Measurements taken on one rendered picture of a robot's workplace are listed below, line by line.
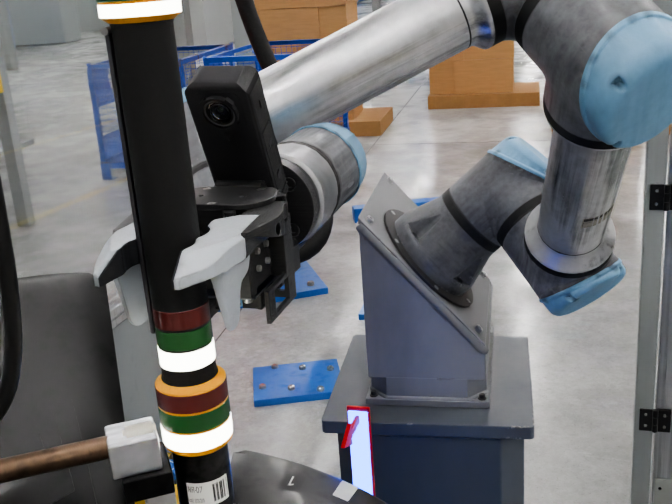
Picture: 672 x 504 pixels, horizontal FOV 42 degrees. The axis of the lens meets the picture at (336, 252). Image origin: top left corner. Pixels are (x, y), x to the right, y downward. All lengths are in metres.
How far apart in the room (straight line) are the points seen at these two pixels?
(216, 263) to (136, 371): 1.45
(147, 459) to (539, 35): 0.54
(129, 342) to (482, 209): 0.92
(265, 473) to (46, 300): 0.29
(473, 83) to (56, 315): 9.23
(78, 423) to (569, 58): 0.53
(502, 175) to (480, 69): 8.55
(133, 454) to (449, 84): 9.39
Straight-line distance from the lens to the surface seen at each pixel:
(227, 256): 0.49
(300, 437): 3.23
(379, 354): 1.29
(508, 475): 1.34
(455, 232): 1.25
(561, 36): 0.85
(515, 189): 1.22
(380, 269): 1.24
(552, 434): 3.22
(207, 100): 0.57
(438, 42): 0.88
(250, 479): 0.84
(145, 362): 1.96
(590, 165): 0.96
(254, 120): 0.57
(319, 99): 0.84
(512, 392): 1.35
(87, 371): 0.64
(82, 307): 0.67
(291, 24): 8.60
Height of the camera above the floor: 1.64
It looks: 19 degrees down
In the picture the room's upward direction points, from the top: 4 degrees counter-clockwise
